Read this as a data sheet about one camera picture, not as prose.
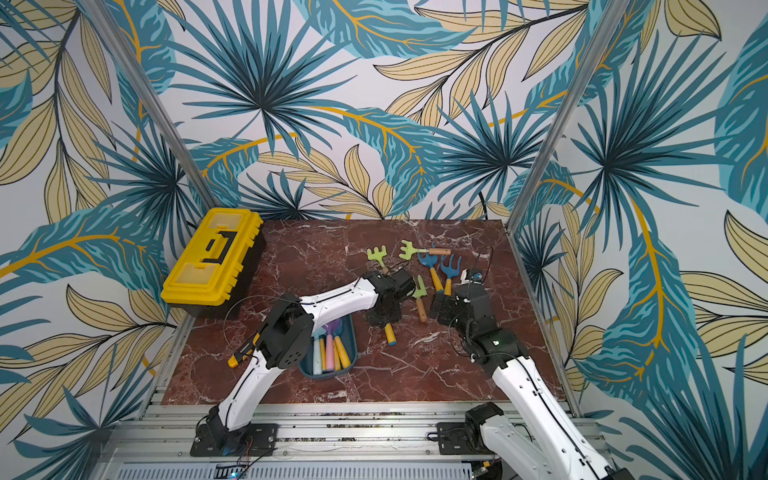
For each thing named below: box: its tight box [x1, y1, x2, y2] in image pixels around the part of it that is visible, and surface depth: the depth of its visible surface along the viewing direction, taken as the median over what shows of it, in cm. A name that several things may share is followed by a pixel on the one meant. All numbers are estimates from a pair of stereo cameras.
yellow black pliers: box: [228, 332, 260, 368], surface depth 87 cm
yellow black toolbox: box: [160, 208, 266, 319], surface depth 90 cm
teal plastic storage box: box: [298, 315, 358, 378], surface depth 85 cm
